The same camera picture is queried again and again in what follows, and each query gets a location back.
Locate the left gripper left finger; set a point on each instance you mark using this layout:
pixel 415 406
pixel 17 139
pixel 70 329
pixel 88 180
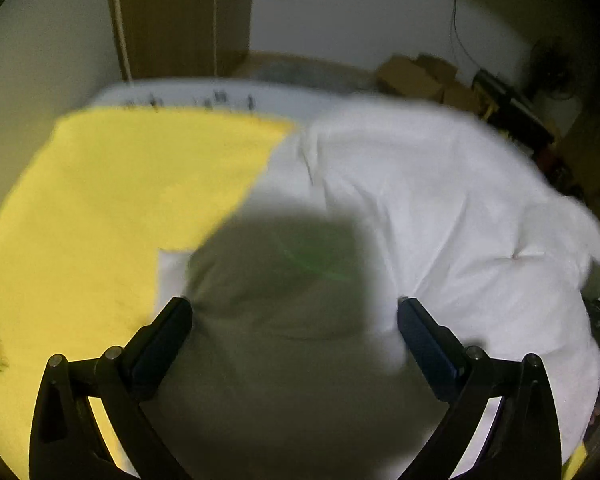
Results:
pixel 65 440

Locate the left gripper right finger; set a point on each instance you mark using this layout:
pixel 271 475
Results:
pixel 523 441

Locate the white puffer jacket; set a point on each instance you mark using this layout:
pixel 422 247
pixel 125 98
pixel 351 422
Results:
pixel 295 367

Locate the yellow towel mat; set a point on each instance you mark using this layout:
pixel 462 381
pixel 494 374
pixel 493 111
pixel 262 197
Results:
pixel 82 230

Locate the black yellow box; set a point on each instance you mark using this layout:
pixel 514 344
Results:
pixel 511 113

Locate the black floor fan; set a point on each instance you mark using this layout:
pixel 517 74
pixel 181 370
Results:
pixel 555 68

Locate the cardboard boxes on floor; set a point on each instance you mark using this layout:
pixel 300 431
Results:
pixel 426 78

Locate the wooden wardrobe door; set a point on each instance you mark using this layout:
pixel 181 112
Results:
pixel 180 38

